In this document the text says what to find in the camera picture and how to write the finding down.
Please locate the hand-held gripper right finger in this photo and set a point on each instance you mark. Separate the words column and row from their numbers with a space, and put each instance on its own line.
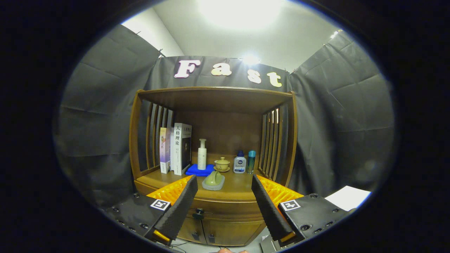
column 269, row 211

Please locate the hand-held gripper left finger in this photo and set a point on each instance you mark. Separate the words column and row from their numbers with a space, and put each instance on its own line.
column 179, row 211

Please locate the wooden drawer with black knob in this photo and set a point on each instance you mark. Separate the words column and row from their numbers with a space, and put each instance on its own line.
column 232, row 209

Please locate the green soap with grey dish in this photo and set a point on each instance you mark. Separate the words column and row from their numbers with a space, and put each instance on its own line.
column 213, row 180

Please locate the wooden cabinet door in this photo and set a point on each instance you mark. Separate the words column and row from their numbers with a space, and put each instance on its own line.
column 188, row 225
column 235, row 232

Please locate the wooden countertop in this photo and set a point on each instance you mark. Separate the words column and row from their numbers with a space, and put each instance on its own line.
column 235, row 186

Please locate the brown wooden cabinet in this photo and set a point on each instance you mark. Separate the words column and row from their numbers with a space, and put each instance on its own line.
column 225, row 130

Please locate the grey ribbed panel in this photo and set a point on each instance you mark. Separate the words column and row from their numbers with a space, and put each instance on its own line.
column 269, row 244

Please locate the blue folded cloth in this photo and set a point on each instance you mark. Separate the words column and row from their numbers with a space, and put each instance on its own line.
column 193, row 171

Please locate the teal clear bottle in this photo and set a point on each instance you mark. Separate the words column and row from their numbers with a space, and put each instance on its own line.
column 251, row 161

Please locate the white lotion bottle blue cap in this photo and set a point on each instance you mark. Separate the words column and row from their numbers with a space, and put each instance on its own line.
column 239, row 165

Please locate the white pump bottle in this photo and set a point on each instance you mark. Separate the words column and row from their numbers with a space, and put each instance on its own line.
column 202, row 158

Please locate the thick white book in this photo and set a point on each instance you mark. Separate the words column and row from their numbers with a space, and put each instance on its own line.
column 177, row 151

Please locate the purple book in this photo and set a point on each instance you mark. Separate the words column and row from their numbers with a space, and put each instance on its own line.
column 164, row 151

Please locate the yellow lidded teacup with saucer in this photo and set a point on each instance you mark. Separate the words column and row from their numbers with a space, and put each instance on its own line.
column 222, row 164

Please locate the small ceiling light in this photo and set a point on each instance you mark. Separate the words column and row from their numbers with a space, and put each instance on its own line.
column 335, row 34
column 251, row 59

